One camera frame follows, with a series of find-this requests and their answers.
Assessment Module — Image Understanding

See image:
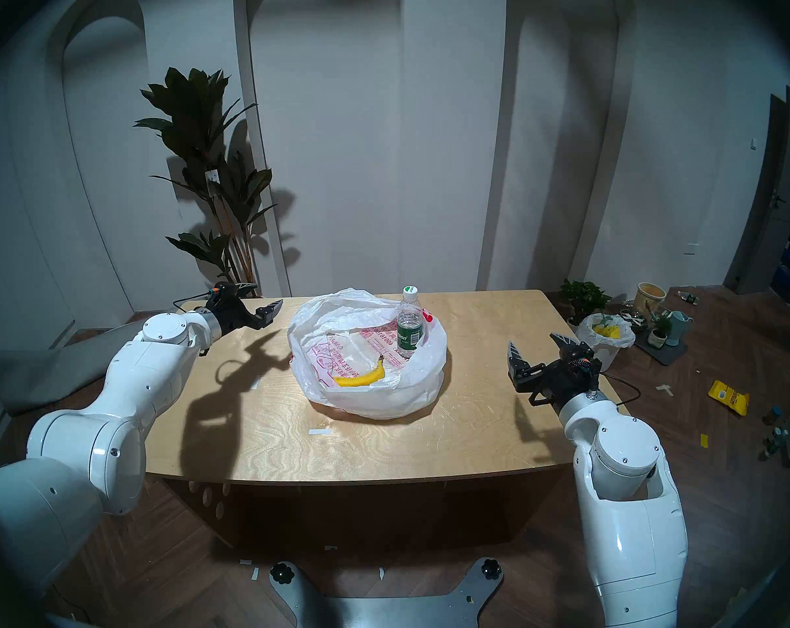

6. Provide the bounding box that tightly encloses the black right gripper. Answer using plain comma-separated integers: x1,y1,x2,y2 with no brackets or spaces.
507,332,603,412

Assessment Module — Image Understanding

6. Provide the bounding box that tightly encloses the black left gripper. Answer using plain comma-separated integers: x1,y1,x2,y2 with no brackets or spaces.
205,281,284,337

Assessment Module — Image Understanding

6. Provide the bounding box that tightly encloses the yellow banana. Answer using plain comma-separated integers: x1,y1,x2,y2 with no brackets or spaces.
333,355,386,387

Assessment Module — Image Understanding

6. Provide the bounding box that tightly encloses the green-label water bottle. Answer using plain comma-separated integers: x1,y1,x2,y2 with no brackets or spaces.
396,285,425,360

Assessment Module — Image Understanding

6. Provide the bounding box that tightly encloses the white trash bag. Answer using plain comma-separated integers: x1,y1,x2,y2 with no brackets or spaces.
576,313,636,371

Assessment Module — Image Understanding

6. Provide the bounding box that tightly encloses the white red-printed plastic bag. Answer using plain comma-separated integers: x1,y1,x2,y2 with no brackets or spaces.
288,288,448,420

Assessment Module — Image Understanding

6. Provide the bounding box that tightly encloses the small bushy green plant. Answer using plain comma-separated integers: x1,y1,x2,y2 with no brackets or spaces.
560,279,611,323

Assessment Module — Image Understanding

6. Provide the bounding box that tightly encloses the dark floor tray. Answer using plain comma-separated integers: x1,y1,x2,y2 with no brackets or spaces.
636,336,689,366

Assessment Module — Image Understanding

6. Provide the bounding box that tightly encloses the beige plant pot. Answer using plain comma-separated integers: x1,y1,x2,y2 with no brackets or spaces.
634,283,667,319

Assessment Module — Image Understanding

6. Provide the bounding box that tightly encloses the teal watering jug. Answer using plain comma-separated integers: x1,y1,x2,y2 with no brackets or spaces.
666,310,695,347

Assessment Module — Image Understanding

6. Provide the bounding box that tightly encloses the tall dark-leaf potted plant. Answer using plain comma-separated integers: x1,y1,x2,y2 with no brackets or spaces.
133,67,278,298

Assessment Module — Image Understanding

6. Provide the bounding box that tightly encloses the light wooden table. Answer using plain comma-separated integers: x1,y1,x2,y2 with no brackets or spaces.
143,290,631,485

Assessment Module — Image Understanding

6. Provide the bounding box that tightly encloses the yellow snack package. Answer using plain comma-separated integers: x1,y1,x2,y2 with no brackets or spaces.
708,379,750,417

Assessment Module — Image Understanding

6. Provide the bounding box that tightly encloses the grey open door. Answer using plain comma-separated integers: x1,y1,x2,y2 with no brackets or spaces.
724,87,790,295

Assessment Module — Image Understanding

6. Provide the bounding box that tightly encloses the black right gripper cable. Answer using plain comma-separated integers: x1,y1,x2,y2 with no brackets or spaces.
594,372,642,408

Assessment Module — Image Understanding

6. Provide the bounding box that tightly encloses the grey metal base plate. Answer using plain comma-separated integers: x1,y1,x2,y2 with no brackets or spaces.
269,558,504,628

